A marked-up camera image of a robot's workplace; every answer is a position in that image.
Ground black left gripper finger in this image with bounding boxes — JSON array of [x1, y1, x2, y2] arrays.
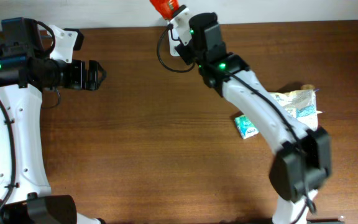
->
[[88, 60, 106, 75], [87, 76, 106, 90]]

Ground orange spaghetti pasta pack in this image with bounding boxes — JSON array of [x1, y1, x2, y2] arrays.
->
[[150, 0, 180, 19]]

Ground teal pocket tissue pack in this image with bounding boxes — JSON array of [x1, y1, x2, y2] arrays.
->
[[234, 115, 259, 139]]

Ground white tube with tan cap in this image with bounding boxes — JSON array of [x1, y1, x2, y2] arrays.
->
[[301, 84, 316, 90]]

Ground yellow wet wipes pack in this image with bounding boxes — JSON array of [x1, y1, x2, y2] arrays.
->
[[270, 90, 321, 130]]

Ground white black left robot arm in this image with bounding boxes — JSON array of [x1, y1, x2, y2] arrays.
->
[[0, 17, 106, 224]]

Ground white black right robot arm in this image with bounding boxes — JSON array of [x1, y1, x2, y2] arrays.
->
[[172, 12, 332, 223]]

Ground white barcode scanner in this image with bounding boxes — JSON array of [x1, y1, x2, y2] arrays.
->
[[168, 29, 181, 57]]

